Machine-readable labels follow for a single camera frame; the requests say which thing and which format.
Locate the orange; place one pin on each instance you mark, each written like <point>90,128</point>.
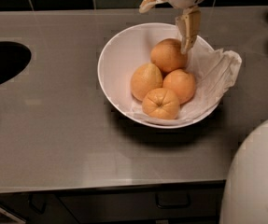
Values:
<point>182,83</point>
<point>167,56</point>
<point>145,78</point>
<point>161,103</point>

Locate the black round object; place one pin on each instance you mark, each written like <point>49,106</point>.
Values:
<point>14,57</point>

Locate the white paper napkin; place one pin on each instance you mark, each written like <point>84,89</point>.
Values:
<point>215,70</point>

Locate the black cabinet handle left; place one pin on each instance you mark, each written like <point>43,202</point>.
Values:
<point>38,203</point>

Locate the white ceramic bowl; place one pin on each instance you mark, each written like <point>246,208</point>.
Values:
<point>129,49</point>

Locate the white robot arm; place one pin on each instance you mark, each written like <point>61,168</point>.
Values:
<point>245,198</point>

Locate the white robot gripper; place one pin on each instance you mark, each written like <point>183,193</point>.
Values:
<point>189,21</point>

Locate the dark cabinet drawer front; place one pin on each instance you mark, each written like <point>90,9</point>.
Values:
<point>138,204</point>

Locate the black drawer handle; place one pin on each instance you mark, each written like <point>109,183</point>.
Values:
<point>172,199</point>

